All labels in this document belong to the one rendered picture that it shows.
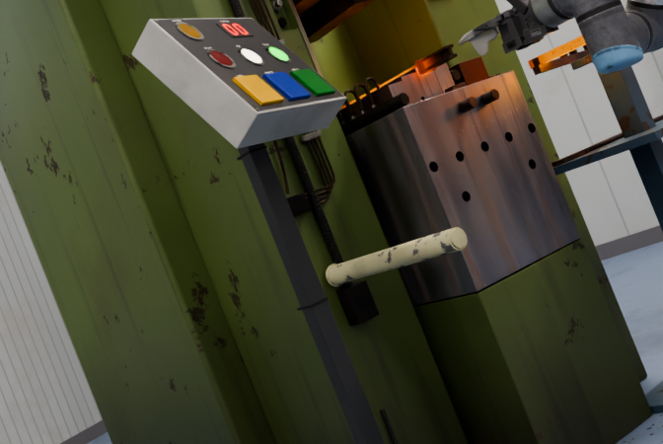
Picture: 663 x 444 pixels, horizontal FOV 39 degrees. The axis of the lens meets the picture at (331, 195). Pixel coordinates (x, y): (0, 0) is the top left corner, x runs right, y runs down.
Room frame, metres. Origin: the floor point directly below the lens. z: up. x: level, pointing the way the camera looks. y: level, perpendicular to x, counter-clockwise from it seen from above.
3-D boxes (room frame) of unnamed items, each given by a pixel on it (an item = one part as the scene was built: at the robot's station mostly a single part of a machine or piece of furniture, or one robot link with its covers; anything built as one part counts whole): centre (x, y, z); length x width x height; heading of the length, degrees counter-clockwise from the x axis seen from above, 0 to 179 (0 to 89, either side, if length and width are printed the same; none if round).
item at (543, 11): (1.88, -0.56, 0.98); 0.10 x 0.05 x 0.09; 125
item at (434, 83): (2.39, -0.18, 0.96); 0.42 x 0.20 x 0.09; 35
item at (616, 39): (1.81, -0.62, 0.86); 0.12 x 0.09 x 0.12; 131
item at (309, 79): (1.85, -0.05, 1.01); 0.07 x 0.05 x 0.07; 150
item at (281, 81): (1.76, 0.00, 1.01); 0.07 x 0.05 x 0.07; 150
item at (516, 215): (2.43, -0.22, 0.69); 0.56 x 0.38 x 0.45; 35
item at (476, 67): (2.37, -0.41, 0.95); 0.12 x 0.09 x 0.07; 35
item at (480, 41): (2.00, -0.41, 0.98); 0.09 x 0.03 x 0.06; 62
